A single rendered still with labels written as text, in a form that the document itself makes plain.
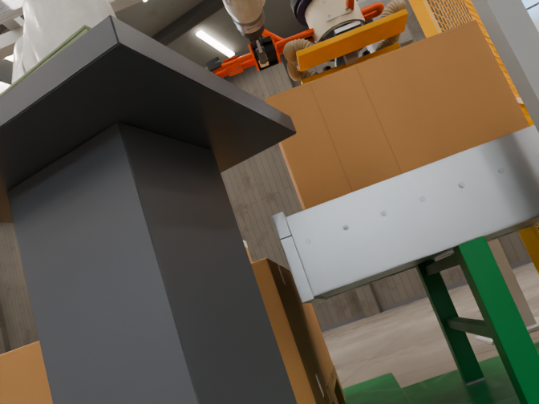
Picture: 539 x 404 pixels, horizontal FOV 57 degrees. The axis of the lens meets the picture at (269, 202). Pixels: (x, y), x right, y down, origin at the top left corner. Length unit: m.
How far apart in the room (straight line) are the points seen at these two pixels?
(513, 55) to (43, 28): 0.86
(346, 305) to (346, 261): 8.73
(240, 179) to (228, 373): 10.14
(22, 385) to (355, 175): 1.04
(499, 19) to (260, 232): 9.57
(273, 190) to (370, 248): 9.31
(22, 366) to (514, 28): 1.42
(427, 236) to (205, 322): 0.59
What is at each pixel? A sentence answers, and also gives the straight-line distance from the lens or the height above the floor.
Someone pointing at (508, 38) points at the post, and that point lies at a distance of 1.11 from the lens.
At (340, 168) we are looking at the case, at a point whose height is 0.69.
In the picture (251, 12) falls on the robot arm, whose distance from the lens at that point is 1.40.
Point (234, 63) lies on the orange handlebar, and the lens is 1.67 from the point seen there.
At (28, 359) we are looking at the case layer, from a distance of 1.54.
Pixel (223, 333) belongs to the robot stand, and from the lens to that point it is 0.74.
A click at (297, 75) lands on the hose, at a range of 1.72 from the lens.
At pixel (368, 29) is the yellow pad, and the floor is 1.07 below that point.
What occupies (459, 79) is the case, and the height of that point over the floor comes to 0.81.
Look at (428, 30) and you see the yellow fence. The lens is 2.18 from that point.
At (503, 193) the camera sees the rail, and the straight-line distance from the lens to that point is 1.19.
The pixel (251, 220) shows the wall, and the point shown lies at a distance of 10.60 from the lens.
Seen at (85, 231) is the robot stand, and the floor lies 0.58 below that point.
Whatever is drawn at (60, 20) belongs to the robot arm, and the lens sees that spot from 0.97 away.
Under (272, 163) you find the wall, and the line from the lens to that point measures 10.50.
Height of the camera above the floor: 0.37
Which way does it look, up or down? 14 degrees up
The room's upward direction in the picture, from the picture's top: 19 degrees counter-clockwise
